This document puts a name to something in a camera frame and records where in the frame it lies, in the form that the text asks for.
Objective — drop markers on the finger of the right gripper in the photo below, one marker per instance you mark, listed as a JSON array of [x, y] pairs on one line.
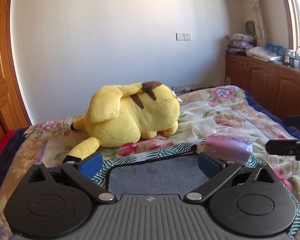
[[284, 148], [292, 120]]

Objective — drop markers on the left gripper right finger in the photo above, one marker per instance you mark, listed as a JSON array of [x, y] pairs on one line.
[[244, 201]]

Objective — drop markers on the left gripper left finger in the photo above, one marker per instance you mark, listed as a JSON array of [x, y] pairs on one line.
[[55, 202]]

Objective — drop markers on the purple and grey towel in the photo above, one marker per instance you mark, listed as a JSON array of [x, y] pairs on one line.
[[175, 174]]

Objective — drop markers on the wooden side cabinet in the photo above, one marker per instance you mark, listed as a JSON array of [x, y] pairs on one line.
[[273, 86]]

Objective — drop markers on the palm leaf print cloth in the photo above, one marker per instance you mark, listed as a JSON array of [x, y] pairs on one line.
[[172, 151]]

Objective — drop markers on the floral bed blanket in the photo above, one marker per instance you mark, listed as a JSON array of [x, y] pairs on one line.
[[223, 109]]

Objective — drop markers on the red blanket at bedside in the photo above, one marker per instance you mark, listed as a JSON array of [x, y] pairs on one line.
[[1, 147]]

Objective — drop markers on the stack of folded linens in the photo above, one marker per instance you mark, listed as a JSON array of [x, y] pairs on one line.
[[238, 44]]

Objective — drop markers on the wooden wardrobe door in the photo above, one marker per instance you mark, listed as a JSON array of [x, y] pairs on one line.
[[13, 114]]

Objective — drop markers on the yellow Pikachu plush toy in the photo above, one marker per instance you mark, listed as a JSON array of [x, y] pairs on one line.
[[122, 114]]

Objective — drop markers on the patterned window curtain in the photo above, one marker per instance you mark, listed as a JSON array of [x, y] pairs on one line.
[[260, 25]]

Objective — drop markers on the low wall power outlets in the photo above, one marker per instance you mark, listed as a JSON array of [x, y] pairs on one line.
[[188, 87]]

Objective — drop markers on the white wall switch socket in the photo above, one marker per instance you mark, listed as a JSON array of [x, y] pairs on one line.
[[183, 36]]

